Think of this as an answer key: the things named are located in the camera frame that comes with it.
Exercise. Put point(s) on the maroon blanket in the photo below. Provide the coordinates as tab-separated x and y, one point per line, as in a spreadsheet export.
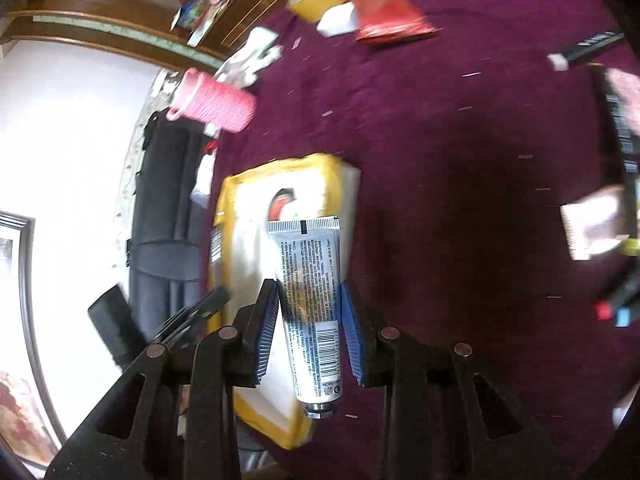
450	170

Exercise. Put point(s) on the silver cream tube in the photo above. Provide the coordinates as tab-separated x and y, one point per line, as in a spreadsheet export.
312	285

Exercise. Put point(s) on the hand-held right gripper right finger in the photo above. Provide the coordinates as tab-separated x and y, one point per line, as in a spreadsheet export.
351	340

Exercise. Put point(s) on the black flat object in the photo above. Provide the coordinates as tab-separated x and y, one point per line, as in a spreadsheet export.
620	125

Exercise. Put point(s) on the yellow tissue box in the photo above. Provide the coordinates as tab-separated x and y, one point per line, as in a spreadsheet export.
245	240

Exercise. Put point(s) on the black tube with white cap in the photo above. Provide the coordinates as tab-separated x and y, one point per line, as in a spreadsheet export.
587	47

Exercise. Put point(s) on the white tag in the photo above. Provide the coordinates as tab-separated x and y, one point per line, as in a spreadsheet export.
204	185

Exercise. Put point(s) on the blue capped marker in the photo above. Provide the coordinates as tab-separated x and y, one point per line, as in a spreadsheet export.
629	312

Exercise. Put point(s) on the blue green box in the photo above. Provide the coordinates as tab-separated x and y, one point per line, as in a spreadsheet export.
192	14

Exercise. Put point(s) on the wooden headboard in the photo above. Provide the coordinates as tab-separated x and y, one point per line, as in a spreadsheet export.
100	27

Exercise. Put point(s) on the dark framed picture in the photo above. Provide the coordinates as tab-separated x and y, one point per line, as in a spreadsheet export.
20	320

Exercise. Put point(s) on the red snack packet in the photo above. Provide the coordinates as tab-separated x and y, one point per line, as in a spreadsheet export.
387	7

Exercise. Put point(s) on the small white box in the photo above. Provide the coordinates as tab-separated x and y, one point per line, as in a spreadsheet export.
340	20

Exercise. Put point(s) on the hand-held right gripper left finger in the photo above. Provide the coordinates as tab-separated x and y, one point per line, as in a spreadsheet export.
267	335

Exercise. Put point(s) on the red capped marker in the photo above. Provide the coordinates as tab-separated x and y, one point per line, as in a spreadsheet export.
617	300

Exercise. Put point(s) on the pink ribbed cup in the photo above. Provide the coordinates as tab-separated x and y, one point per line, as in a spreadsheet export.
217	100

